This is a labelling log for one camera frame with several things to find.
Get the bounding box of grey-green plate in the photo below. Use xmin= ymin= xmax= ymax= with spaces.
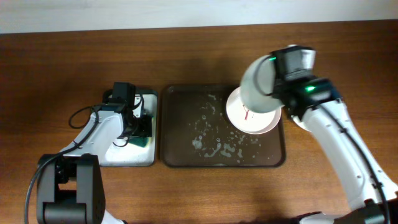
xmin=240 ymin=55 xmax=282 ymax=113

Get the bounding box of green yellow sponge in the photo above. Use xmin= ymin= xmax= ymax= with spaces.
xmin=128 ymin=114 xmax=153 ymax=147

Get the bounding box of pink plate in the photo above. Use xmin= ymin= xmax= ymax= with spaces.
xmin=226 ymin=87 xmax=282 ymax=134

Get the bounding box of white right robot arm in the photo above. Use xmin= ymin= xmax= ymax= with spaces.
xmin=270 ymin=45 xmax=397 ymax=223

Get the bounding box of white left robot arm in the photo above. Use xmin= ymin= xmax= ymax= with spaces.
xmin=29 ymin=82 xmax=158 ymax=223

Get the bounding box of black small tray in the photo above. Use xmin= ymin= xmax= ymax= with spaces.
xmin=99 ymin=88 xmax=159 ymax=167

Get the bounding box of white cloth in tray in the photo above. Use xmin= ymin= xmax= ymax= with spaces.
xmin=101 ymin=93 xmax=156 ymax=165

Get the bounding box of brown large tray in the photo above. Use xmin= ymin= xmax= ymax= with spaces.
xmin=160 ymin=85 xmax=286 ymax=168

